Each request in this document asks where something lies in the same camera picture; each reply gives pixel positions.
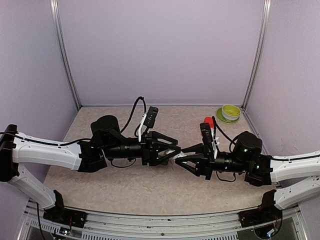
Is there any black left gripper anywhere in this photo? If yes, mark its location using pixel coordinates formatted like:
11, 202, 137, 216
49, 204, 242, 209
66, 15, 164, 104
103, 131, 182, 167

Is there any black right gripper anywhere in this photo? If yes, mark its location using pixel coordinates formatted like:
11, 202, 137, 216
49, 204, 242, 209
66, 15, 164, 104
175, 143, 250, 181

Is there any small white pill bottle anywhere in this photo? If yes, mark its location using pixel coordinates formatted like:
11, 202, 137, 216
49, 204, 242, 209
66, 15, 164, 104
160, 149, 187, 160

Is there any green pill organizer box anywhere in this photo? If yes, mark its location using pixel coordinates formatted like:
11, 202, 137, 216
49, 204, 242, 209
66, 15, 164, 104
161, 160, 169, 166

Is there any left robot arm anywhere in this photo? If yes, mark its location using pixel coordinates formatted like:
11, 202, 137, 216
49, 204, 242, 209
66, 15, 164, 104
0, 106, 181, 223

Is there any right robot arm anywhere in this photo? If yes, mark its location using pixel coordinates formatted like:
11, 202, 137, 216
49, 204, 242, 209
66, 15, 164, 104
175, 116, 320, 222

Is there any orange pill bottle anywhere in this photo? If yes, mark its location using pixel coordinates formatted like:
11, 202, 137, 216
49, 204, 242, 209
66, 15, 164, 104
203, 117, 215, 129

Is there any green plate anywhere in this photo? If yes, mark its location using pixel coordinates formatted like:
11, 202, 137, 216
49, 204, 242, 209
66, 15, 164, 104
216, 107, 240, 124

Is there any white bowl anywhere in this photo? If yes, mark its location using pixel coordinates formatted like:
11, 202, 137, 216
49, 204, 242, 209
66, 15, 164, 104
221, 110, 241, 122

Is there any lime green bowl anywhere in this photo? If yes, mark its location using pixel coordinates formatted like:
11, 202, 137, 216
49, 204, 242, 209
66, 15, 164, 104
221, 104, 241, 117

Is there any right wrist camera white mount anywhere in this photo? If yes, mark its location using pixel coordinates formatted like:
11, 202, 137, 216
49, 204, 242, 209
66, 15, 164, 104
199, 123, 220, 154

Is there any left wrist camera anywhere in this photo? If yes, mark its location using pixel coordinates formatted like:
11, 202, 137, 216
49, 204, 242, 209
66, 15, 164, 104
137, 106, 159, 142

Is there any front aluminium rail base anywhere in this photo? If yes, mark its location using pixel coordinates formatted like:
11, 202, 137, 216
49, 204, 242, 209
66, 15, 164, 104
17, 197, 308, 240

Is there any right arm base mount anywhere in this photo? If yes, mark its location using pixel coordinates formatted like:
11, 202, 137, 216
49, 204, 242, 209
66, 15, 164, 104
238, 189, 283, 228

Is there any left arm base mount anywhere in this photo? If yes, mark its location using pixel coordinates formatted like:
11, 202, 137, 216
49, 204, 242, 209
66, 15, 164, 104
43, 190, 88, 228

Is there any right aluminium frame post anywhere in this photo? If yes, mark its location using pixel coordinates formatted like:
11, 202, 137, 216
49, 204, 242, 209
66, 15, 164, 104
241, 0, 272, 112

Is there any aluminium frame post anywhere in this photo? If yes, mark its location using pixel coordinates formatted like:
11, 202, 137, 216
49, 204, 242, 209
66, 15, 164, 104
241, 0, 272, 112
50, 0, 82, 111

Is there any left aluminium frame post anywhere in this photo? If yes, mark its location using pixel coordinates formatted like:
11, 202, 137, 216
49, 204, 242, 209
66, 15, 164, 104
50, 0, 82, 111

